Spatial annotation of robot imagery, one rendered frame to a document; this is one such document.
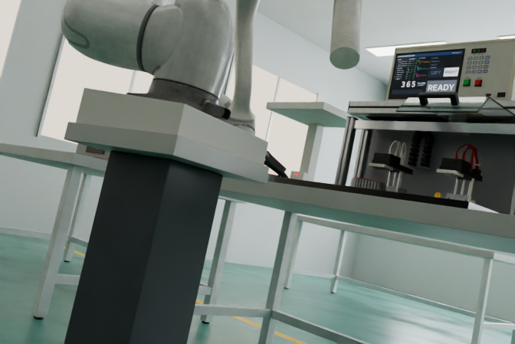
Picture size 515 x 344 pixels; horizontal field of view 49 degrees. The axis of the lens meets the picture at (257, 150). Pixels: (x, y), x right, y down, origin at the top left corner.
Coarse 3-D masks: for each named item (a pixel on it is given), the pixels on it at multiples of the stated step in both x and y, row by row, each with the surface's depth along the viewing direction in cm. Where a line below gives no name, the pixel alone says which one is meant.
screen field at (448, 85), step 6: (432, 84) 188; (438, 84) 187; (444, 84) 185; (450, 84) 184; (456, 84) 182; (426, 90) 190; (432, 90) 188; (438, 90) 186; (444, 90) 185; (450, 90) 183
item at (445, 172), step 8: (448, 160) 169; (456, 160) 168; (464, 160) 168; (440, 168) 170; (448, 168) 169; (456, 168) 167; (464, 168) 167; (456, 176) 169; (464, 176) 172; (472, 176) 171; (480, 176) 174; (456, 184) 176; (464, 184) 174; (456, 192) 176
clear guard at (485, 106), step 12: (408, 108) 160; (420, 108) 158; (432, 108) 155; (444, 108) 153; (456, 108) 150; (468, 108) 148; (480, 108) 146; (492, 108) 158; (504, 108) 156; (456, 120) 181; (468, 120) 177; (480, 120) 174; (492, 120) 171; (504, 120) 168
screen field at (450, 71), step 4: (432, 68) 190; (436, 68) 189; (440, 68) 188; (444, 68) 187; (448, 68) 186; (452, 68) 185; (456, 68) 184; (432, 72) 190; (436, 72) 189; (440, 72) 188; (444, 72) 186; (448, 72) 185; (452, 72) 184; (456, 72) 183; (428, 76) 190; (432, 76) 189; (436, 76) 188; (440, 76) 187; (444, 76) 186; (448, 76) 185; (452, 76) 184
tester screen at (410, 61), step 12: (396, 60) 201; (408, 60) 197; (420, 60) 194; (432, 60) 191; (444, 60) 187; (456, 60) 184; (396, 72) 200; (408, 72) 196; (420, 72) 193; (396, 84) 198; (420, 84) 192; (396, 96) 197; (408, 96) 194
